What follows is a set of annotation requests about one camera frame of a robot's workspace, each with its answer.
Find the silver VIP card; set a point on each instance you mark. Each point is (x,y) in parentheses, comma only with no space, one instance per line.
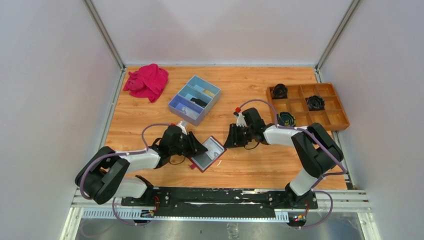
(214,148)
(189,112)

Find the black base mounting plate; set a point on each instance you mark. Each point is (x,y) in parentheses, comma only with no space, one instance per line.
(219,202)

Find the wooden compartment tray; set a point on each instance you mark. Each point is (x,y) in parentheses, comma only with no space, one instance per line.
(304,104)

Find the aluminium frame rail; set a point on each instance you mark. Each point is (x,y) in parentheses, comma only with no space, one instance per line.
(329,202)

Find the red leather card holder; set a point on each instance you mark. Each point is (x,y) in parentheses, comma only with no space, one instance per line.
(202,162)

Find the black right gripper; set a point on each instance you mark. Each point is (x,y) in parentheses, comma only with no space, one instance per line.
(239,133)

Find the blue compartment organizer box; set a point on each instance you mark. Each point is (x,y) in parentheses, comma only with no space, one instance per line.
(194,88)

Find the gold card in box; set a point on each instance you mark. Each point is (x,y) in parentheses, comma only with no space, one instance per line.
(208,93)

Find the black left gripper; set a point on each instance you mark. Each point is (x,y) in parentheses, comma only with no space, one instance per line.
(187,143)

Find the black item in box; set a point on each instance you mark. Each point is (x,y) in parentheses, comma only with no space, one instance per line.
(199,102)

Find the crumpled pink cloth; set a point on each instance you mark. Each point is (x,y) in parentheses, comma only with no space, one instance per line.
(148,81)

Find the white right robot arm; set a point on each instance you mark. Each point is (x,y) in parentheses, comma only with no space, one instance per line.
(317,151)

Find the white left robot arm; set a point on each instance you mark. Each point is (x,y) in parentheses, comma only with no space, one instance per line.
(104,177)

